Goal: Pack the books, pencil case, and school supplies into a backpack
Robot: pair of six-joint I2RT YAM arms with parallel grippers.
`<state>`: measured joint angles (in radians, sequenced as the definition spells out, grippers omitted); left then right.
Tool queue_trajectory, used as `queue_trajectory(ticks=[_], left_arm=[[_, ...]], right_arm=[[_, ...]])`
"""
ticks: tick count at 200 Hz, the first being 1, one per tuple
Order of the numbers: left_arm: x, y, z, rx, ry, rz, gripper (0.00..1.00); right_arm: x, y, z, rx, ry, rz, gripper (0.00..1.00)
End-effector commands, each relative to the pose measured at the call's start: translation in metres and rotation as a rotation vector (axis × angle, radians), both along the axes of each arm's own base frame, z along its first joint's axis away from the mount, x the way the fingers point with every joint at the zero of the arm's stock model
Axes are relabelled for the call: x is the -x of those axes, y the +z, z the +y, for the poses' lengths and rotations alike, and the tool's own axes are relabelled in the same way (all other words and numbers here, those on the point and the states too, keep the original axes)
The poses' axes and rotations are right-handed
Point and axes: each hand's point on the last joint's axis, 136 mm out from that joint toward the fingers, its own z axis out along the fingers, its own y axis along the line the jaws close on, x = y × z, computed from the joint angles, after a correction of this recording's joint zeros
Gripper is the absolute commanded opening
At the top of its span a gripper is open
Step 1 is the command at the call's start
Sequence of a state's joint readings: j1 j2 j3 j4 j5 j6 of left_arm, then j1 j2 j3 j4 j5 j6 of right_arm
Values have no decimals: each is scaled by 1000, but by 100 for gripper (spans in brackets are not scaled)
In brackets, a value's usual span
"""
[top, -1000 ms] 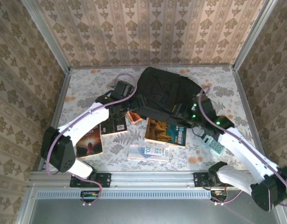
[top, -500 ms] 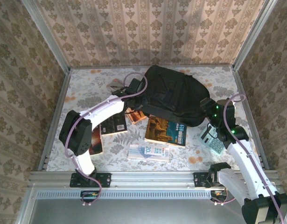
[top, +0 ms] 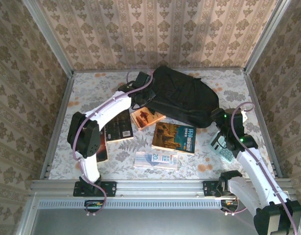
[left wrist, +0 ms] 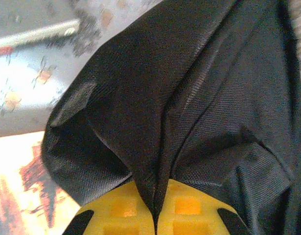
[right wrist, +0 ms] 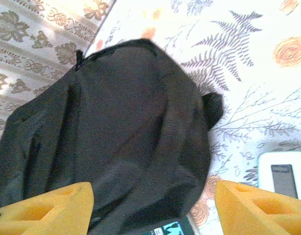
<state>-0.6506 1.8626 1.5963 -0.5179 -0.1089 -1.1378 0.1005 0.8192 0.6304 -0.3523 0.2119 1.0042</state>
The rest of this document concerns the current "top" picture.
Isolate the mint green calculator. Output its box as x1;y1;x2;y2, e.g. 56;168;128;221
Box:
208;131;235;165

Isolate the orange cover book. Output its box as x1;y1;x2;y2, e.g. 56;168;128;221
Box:
130;107;166;131

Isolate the black backpack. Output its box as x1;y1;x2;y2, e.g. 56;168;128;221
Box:
130;65;221;128

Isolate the black book with barcode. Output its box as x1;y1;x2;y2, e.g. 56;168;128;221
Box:
105;109;134;142

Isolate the teal landscape cover book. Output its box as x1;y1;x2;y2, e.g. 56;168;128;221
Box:
151;121;198;155

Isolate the clear stationery pack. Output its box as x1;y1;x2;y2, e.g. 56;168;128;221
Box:
134;151;180;171

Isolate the dark red paperback book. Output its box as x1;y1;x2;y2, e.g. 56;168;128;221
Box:
95;133;109;163

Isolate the floral table cover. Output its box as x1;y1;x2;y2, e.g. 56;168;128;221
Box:
48;70;277;181

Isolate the steel sheet panel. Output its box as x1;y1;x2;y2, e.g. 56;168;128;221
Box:
17;194;301;235

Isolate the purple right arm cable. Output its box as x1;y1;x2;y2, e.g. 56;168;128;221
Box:
223;101;299;235

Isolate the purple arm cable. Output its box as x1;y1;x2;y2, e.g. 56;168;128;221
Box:
73;69;155;217
223;101;299;235

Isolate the aluminium side rail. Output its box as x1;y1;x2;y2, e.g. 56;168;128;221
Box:
243;70;283;178
40;72;75;181

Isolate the thin aluminium wall rail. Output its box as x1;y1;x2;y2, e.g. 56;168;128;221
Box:
73;68;246;73

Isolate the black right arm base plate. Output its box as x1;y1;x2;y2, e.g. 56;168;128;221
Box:
203;180;236;197

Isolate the black cable connector block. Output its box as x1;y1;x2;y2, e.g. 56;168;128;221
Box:
84;199;105;213
220;199;239;213

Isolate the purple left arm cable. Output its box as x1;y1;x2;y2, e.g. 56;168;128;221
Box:
73;69;155;217

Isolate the aluminium corner post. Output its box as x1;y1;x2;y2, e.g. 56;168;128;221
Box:
243;0;297;74
22;0;75;76

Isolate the aluminium frame rail with mounts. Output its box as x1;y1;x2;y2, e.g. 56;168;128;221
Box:
30;179;294;196

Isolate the slotted grey cable duct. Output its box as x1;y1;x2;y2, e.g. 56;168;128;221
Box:
39;199;226;209

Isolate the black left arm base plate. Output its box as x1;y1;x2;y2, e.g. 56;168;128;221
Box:
73;181;117;197

